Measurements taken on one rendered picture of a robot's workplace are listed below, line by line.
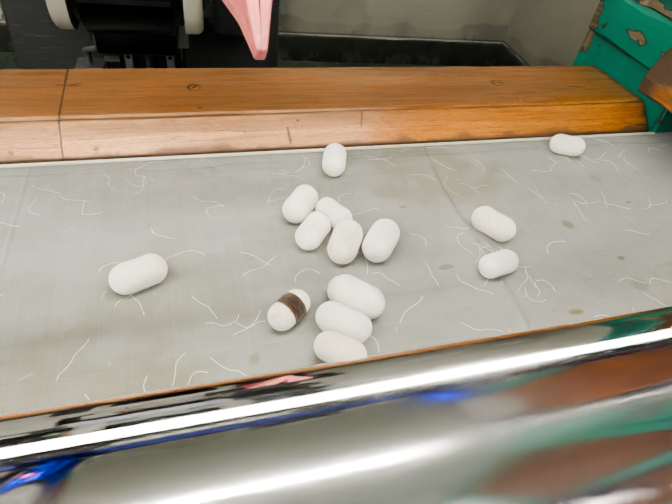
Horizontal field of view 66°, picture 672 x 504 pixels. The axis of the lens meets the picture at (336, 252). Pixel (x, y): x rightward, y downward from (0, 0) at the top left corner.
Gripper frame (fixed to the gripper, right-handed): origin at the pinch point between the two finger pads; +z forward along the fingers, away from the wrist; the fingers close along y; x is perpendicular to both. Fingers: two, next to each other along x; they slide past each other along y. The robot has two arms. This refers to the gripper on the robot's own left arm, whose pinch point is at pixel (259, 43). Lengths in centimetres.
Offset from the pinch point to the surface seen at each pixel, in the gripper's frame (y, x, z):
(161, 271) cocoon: -7.4, 2.2, 13.5
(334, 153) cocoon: 6.7, 8.7, 4.9
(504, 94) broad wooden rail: 27.3, 13.7, -1.7
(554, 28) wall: 149, 139, -80
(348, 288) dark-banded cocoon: 3.4, -0.8, 16.1
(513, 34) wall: 151, 167, -92
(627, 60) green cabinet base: 44.7, 14.4, -5.6
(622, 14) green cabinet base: 44.5, 13.8, -10.8
